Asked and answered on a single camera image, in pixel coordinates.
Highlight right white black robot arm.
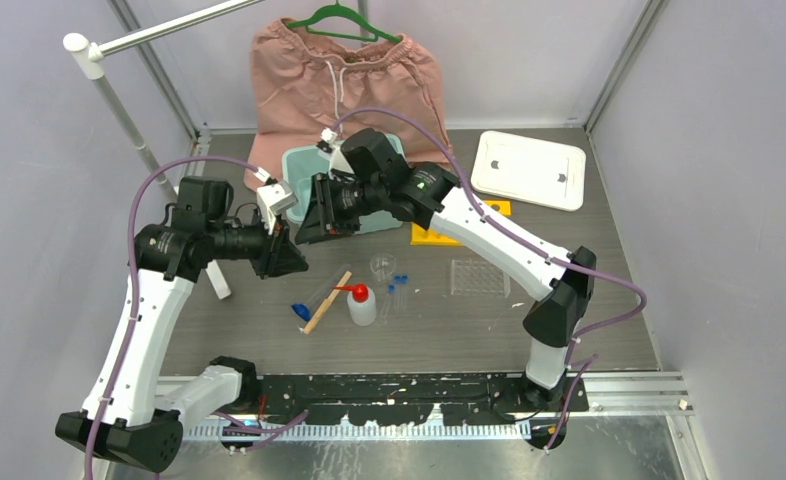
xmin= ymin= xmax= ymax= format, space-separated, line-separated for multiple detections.
xmin=296 ymin=128 xmax=596 ymax=411

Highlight wooden test tube clamp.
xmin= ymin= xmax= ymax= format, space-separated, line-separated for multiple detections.
xmin=301 ymin=270 xmax=352 ymax=335

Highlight green clothes hanger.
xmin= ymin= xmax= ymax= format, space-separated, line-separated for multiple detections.
xmin=286 ymin=1 xmax=402 ymax=44

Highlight teal plastic bin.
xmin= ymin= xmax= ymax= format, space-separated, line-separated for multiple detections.
xmin=282 ymin=146 xmax=403 ymax=234

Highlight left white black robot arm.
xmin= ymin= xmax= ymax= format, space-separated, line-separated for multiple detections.
xmin=55 ymin=176 xmax=308 ymax=474

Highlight blue cap test tube lying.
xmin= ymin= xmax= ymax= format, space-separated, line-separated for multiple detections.
xmin=290 ymin=264 xmax=350 ymax=323

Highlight white red wash bottle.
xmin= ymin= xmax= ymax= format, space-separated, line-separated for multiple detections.
xmin=335 ymin=283 xmax=377 ymax=327

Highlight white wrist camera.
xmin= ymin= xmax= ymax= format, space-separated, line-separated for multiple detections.
xmin=316 ymin=127 xmax=342 ymax=156
xmin=254 ymin=167 xmax=297 ymax=236

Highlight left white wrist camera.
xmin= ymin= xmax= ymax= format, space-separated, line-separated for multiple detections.
xmin=254 ymin=167 xmax=297 ymax=236

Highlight white metal clothes rack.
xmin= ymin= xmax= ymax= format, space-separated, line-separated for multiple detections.
xmin=62 ymin=0 xmax=266 ymax=301

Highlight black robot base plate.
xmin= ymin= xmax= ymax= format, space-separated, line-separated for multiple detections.
xmin=219 ymin=372 xmax=589 ymax=426

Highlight clear well plate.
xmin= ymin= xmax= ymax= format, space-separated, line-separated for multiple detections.
xmin=450 ymin=259 xmax=511 ymax=298

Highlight yellow test tube rack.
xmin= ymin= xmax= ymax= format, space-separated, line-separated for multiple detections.
xmin=410 ymin=199 xmax=512 ymax=247

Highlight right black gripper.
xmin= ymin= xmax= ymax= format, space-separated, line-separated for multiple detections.
xmin=295 ymin=173 xmax=385 ymax=247

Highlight small clear glass beaker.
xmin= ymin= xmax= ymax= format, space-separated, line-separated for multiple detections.
xmin=369 ymin=253 xmax=396 ymax=283

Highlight white plastic tray lid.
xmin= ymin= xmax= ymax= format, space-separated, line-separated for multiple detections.
xmin=471 ymin=130 xmax=587 ymax=212

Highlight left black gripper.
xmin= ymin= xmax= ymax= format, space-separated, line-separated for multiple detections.
xmin=207 ymin=208 xmax=309 ymax=280

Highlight pink shorts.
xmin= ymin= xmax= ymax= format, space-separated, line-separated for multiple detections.
xmin=248 ymin=18 xmax=452 ymax=178

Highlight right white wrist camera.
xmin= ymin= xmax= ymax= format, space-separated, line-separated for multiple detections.
xmin=316 ymin=127 xmax=342 ymax=156

